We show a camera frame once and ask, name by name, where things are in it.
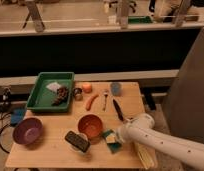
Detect orange bowl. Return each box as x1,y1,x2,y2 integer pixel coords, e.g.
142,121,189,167
78,114,103,139

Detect green yellow sponge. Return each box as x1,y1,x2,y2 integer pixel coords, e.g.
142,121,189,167
102,130,121,154

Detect black rectangular block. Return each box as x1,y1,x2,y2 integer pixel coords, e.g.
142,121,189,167
65,131,90,152

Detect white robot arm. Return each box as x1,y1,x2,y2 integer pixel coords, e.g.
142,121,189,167
116,113,204,171

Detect blue cup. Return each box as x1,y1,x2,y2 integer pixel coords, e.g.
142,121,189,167
110,82,121,96

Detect orange round fruit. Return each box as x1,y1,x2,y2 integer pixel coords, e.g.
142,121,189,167
82,82,92,93

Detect orange carrot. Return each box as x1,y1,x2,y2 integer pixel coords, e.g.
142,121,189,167
85,94,99,111

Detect small metal can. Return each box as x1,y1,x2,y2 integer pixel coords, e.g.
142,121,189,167
73,88,83,101

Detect black knife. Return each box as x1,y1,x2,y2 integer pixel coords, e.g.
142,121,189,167
113,99,124,121

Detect brown pinecone object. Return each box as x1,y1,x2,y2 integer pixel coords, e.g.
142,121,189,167
52,86,69,106

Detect white clear plastic packet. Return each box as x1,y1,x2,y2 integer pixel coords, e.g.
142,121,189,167
46,82,61,92

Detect green plastic tray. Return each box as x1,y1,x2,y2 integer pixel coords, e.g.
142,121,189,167
26,72,74,113

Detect yellow cloth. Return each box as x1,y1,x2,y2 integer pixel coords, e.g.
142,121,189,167
135,143,155,170

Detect purple bowl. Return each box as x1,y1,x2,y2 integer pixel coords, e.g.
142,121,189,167
13,118,43,145

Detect blue box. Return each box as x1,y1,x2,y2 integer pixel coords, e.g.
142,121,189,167
10,108,26,126

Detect black cables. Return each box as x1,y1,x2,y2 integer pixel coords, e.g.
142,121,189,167
0,101,14,154

